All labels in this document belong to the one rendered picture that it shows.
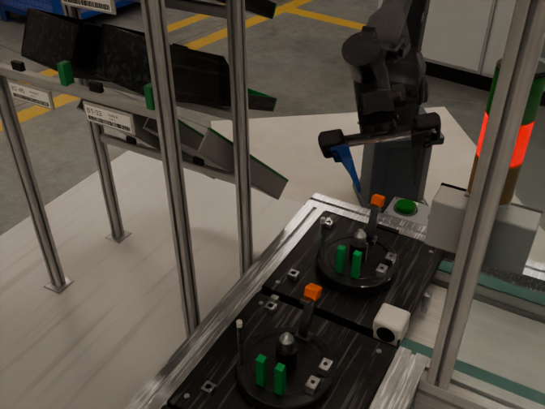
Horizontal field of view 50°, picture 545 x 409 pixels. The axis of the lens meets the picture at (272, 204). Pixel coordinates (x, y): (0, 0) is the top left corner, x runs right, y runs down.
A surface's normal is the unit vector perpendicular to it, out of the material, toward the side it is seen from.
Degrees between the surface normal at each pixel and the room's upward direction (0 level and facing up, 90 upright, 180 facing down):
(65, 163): 0
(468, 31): 90
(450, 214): 90
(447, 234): 90
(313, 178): 0
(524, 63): 90
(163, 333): 0
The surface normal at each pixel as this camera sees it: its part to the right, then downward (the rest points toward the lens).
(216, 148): 0.77, 0.37
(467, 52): -0.61, 0.47
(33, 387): 0.00, -0.81
